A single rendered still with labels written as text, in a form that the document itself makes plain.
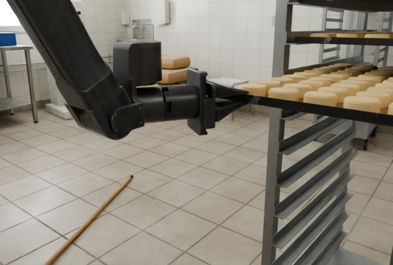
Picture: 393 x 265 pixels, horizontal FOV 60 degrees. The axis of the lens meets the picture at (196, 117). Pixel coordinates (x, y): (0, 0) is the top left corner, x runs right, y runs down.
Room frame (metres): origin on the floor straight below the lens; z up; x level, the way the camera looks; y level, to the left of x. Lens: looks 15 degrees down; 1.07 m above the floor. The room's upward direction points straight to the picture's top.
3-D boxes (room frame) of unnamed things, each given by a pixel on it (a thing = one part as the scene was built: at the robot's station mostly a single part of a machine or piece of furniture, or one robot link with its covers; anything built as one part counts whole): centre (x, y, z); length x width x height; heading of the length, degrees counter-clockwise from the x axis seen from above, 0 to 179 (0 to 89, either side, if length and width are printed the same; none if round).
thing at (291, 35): (1.05, -0.43, 1.05); 0.64 x 0.03 x 0.03; 139
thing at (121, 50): (0.50, 0.10, 1.00); 0.12 x 0.09 x 0.11; 140
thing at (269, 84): (0.65, -0.14, 0.96); 0.05 x 0.05 x 0.02
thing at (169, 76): (4.41, 0.31, 0.49); 0.72 x 0.42 x 0.15; 147
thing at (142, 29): (5.43, 0.90, 0.92); 1.00 x 0.36 x 1.11; 52
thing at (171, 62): (4.58, 0.47, 0.64); 0.72 x 0.42 x 0.15; 58
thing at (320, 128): (1.05, -0.43, 0.78); 0.64 x 0.03 x 0.03; 139
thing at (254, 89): (0.61, -0.10, 0.96); 0.05 x 0.05 x 0.02
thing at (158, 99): (0.52, 0.08, 0.96); 0.07 x 0.06 x 0.07; 110
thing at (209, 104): (0.57, -0.04, 0.95); 0.09 x 0.07 x 0.07; 110
